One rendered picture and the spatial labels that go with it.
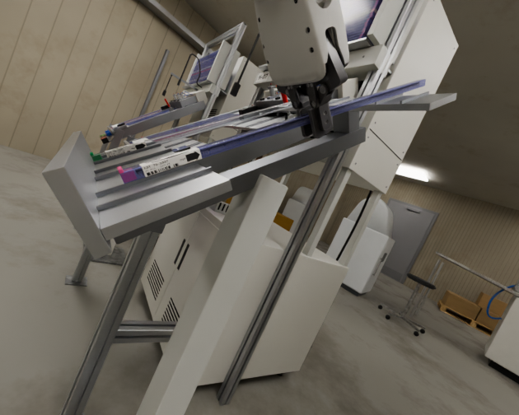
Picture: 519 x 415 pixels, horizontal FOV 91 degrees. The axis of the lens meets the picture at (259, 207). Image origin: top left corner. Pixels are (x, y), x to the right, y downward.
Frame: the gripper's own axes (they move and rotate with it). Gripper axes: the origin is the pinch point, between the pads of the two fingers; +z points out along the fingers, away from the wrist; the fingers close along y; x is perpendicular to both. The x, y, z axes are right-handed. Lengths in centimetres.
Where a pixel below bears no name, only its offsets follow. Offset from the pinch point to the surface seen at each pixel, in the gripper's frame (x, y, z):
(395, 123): -72, 36, 33
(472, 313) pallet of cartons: -375, 89, 570
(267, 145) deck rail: -12.2, 36.5, 14.0
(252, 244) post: 14.0, 5.5, 16.0
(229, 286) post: 20.7, 5.5, 20.3
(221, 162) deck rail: 3.1, 36.5, 11.7
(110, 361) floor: 65, 57, 63
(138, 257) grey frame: 33, 34, 21
